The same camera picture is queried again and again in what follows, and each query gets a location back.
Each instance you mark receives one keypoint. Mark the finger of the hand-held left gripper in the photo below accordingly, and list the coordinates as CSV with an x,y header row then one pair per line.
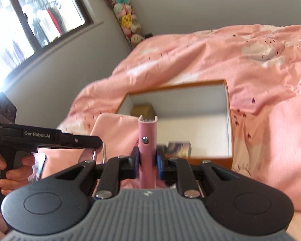
x,y
82,141

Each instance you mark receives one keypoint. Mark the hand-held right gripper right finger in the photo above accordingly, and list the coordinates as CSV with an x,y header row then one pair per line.
x,y
161,163

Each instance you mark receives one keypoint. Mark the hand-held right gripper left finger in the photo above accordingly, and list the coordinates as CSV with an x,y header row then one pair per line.
x,y
136,162

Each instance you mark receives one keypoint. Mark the pink case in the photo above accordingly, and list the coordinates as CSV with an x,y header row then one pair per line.
x,y
146,155

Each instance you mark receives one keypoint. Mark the brown patterned box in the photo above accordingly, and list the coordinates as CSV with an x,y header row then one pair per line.
x,y
178,149

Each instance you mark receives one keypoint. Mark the small gold box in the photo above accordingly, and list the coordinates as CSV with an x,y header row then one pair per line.
x,y
143,111

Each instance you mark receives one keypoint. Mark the orange cardboard box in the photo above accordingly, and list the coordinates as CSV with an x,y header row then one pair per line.
x,y
190,120

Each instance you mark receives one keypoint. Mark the person's left hand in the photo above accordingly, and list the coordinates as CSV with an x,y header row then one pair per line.
x,y
17,173

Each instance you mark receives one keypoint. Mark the clear plastic clip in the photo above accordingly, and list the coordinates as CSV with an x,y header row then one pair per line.
x,y
104,152

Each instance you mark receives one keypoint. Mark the window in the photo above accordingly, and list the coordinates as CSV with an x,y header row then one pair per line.
x,y
27,17

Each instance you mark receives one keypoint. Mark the pink printed blanket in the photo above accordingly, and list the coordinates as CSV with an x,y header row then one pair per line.
x,y
266,93

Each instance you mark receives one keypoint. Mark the column of plush toys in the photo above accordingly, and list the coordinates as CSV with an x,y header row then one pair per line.
x,y
125,17

